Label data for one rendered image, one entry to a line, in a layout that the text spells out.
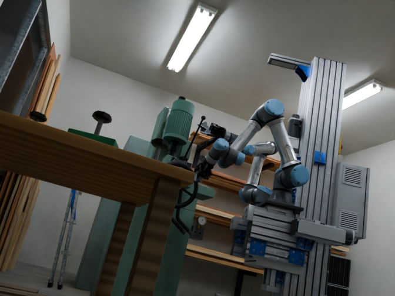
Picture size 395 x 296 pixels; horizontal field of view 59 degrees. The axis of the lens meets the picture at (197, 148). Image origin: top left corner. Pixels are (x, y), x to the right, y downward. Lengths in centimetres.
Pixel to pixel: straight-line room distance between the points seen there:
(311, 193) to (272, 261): 53
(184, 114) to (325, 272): 141
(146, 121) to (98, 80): 88
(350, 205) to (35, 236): 354
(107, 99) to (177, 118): 259
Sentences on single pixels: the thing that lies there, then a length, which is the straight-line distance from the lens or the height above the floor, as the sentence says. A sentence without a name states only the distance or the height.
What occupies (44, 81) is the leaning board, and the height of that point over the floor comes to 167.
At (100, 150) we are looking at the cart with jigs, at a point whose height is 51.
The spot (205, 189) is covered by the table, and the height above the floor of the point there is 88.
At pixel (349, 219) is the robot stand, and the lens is 245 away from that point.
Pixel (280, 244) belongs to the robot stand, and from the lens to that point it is 213.
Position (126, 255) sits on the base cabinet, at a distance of 227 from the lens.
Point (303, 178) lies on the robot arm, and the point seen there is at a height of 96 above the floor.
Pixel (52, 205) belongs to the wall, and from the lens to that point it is 472.
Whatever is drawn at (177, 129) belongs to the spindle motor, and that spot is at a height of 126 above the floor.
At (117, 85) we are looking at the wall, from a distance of 517.
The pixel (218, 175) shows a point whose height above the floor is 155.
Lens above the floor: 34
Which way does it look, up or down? 19 degrees up
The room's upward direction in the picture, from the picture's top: 13 degrees clockwise
